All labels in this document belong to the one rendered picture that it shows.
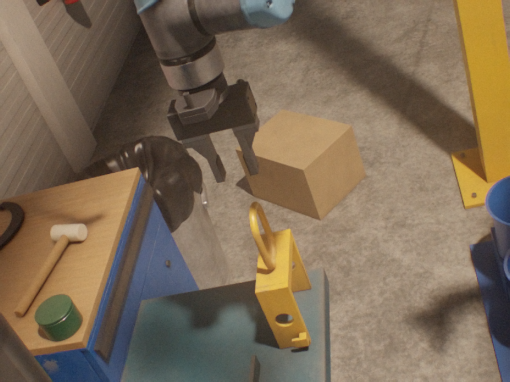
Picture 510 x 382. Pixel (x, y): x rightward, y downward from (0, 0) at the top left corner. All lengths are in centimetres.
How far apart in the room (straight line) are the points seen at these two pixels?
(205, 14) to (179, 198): 182
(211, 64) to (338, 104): 307
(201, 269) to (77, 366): 122
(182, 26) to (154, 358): 72
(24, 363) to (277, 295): 101
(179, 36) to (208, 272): 208
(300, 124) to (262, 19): 249
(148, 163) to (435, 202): 126
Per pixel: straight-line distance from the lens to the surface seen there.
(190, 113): 103
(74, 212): 226
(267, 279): 128
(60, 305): 183
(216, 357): 142
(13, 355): 28
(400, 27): 476
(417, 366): 264
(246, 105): 109
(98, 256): 202
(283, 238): 135
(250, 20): 97
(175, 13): 101
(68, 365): 189
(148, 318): 156
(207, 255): 300
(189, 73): 105
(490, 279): 285
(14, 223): 236
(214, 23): 99
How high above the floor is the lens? 206
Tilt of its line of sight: 34 degrees down
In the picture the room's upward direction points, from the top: 22 degrees counter-clockwise
